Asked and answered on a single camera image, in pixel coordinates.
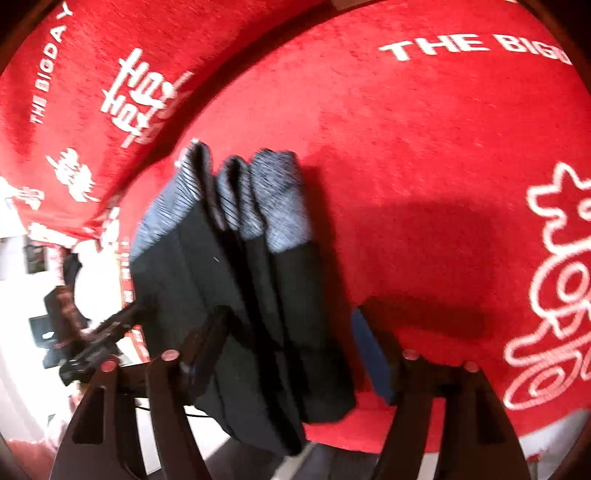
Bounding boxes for red printed blanket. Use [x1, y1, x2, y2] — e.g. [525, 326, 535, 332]
[0, 0, 591, 455]

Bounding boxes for black pants with grey waistband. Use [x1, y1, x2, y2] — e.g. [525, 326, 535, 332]
[129, 141, 358, 457]

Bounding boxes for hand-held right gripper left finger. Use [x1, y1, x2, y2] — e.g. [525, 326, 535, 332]
[49, 305, 232, 480]

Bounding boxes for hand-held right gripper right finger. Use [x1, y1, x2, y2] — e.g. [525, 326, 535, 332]
[349, 306, 533, 480]

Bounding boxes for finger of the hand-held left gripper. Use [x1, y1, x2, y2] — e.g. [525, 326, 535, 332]
[91, 300, 153, 343]

